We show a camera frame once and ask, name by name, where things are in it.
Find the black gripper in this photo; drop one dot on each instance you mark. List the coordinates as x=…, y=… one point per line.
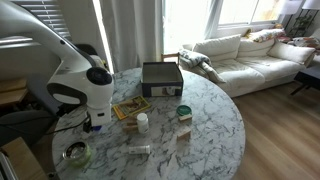
x=87, y=125

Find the white bottle with blue lid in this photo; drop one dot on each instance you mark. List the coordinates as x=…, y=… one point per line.
x=97, y=128

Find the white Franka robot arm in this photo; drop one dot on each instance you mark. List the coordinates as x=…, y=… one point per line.
x=76, y=80

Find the small white pill bottle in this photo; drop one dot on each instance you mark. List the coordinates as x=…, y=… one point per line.
x=143, y=124

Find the round green lid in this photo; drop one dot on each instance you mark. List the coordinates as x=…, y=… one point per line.
x=184, y=110

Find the wooden block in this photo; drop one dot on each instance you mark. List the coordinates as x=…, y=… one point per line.
x=130, y=128
x=133, y=117
x=185, y=117
x=132, y=123
x=183, y=133

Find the yellow dog picture book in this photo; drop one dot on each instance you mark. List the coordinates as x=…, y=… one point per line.
x=133, y=106

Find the white cream tube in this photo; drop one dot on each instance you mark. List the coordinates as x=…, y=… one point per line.
x=139, y=149

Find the dark grey seat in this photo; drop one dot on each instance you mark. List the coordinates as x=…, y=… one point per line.
x=20, y=125

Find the black office chair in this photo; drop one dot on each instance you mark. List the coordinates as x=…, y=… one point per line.
x=86, y=49

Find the wooden desk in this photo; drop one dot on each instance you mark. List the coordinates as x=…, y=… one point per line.
x=11, y=91

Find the dark blue cardboard box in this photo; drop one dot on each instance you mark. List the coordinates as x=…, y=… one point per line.
x=162, y=88

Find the white curtain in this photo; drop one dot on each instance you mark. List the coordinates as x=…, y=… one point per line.
x=133, y=33

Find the wooden chair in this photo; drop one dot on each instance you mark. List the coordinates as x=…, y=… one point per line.
x=170, y=56

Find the white window blinds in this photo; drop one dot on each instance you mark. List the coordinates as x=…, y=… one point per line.
x=50, y=16

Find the grey white blanket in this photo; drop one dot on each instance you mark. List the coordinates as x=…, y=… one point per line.
x=196, y=60

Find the cream white sofa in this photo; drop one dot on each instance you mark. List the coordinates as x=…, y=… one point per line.
x=253, y=66

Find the floral patterned pillow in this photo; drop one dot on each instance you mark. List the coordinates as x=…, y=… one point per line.
x=305, y=42
x=266, y=35

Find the black coffee table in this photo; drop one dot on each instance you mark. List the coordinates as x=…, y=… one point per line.
x=308, y=78

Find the white lamp shade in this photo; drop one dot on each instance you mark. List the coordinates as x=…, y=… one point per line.
x=290, y=6

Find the black plant stand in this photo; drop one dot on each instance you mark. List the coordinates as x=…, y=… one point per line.
x=300, y=25

